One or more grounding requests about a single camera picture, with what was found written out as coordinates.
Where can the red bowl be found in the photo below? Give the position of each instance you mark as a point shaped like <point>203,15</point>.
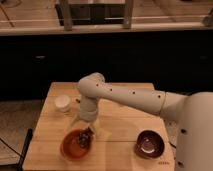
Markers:
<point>69,147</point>

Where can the metal frame leg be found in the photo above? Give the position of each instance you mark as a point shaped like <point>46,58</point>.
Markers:
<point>64,4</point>
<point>128,10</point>

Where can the dark purple grape bunch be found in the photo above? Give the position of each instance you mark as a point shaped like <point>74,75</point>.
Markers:
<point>84,139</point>

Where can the white cup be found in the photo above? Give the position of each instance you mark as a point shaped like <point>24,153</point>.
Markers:
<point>62,103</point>

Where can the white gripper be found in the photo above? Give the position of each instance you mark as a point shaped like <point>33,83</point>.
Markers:
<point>88,112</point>

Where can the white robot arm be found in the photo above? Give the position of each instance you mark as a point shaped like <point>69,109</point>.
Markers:
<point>193,113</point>

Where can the metal frame leg left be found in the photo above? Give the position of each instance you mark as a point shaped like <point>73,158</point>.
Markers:
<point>64,4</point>

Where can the metal frame leg right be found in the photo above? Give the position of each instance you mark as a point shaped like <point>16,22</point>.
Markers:
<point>128,10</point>

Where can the dark purple bowl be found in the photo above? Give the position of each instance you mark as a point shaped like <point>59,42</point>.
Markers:
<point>149,145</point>

